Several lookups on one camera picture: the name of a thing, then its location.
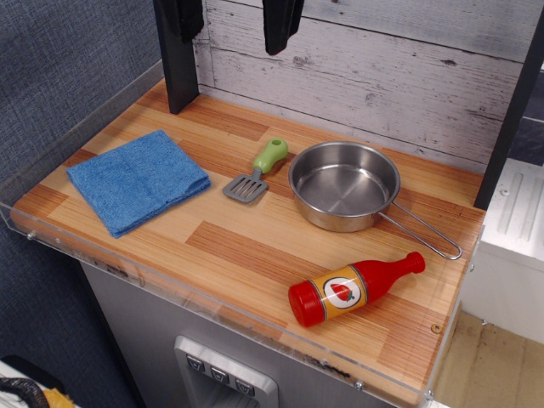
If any black vertical post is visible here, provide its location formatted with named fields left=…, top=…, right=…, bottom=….
left=473, top=11, right=543, bottom=210
left=153, top=1, right=199, bottom=114

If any black and yellow object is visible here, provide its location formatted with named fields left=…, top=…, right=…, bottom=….
left=1, top=377, right=77, bottom=408

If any black left vertical post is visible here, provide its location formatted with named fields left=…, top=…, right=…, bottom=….
left=153, top=1, right=199, bottom=114

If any red toy ketchup bottle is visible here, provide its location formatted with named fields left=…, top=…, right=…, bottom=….
left=288, top=252, right=426, bottom=327

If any black right vertical post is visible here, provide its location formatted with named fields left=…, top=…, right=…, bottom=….
left=473, top=11, right=543, bottom=210

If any stainless steel pan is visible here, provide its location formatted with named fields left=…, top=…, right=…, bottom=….
left=288, top=141, right=463, bottom=260

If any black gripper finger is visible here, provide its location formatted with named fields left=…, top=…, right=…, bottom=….
left=173, top=0, right=204, bottom=43
left=263, top=0, right=304, bottom=55

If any silver dispenser button panel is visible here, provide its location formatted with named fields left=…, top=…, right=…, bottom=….
left=174, top=336, right=280, bottom=407

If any clear acrylic guard rail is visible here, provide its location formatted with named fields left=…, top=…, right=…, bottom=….
left=4, top=66, right=484, bottom=407

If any green handled grey spatula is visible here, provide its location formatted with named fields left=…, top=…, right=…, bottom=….
left=223, top=139, right=289, bottom=204

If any grey toy fridge cabinet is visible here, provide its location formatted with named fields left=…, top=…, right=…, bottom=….
left=79, top=259, right=399, bottom=408

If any white toy sink unit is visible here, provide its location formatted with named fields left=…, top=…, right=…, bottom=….
left=460, top=159, right=543, bottom=343

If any blue folded cloth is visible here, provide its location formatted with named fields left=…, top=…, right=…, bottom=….
left=67, top=130, right=211, bottom=238

